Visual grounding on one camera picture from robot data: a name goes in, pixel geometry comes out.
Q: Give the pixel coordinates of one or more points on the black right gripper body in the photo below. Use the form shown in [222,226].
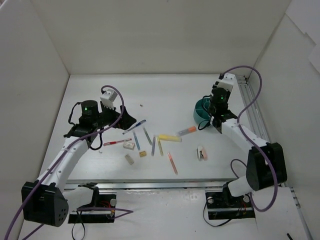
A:
[214,110]

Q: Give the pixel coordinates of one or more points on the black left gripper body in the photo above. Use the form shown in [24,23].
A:
[119,117]

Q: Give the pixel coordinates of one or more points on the orange capped clear highlighter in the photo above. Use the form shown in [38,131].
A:
[186,131]

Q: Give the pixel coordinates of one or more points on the yellow slim highlighter pen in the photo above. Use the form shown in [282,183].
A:
[160,146]

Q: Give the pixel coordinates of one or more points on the fat yellow highlighter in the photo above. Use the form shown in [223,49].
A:
[169,138]

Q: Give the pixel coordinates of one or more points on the orange slim highlighter pen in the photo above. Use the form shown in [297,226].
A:
[172,163]

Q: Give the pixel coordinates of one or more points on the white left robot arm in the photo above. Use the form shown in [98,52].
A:
[44,200]

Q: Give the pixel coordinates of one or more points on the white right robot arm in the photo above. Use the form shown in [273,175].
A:
[265,165]

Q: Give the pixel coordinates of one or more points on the blue slim highlighter pen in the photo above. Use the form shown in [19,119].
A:
[136,141]

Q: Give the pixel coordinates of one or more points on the blue gel pen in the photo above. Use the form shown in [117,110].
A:
[134,127]

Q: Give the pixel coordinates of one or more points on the teal round desk organizer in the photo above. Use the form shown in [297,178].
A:
[200,115]

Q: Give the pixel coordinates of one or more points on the green slim highlighter pen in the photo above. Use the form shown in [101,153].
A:
[147,136]

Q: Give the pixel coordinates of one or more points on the red gel pen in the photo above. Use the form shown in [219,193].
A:
[116,142]

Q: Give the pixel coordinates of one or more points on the dirty white eraser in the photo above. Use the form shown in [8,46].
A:
[129,159]

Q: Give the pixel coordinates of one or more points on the purple slim highlighter pen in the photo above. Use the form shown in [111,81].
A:
[153,145]

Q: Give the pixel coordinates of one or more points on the yellow eraser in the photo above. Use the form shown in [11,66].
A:
[142,154]

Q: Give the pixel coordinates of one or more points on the small white pink stapler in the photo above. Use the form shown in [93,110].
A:
[201,153]

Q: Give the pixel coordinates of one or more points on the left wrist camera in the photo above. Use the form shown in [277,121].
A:
[108,98]

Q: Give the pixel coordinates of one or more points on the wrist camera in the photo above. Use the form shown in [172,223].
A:
[226,81]
[108,98]

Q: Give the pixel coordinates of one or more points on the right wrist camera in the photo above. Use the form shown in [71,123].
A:
[226,81]

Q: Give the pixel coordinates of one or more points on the aluminium right rail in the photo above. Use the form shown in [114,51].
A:
[252,118]

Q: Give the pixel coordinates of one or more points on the aluminium rail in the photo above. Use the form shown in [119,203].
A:
[151,184]
[252,118]

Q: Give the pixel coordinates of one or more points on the aluminium front rail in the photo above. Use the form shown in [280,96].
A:
[151,184]

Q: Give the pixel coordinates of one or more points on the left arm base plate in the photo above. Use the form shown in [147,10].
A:
[102,212]

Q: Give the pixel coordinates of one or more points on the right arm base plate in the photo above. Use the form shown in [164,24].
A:
[217,208]

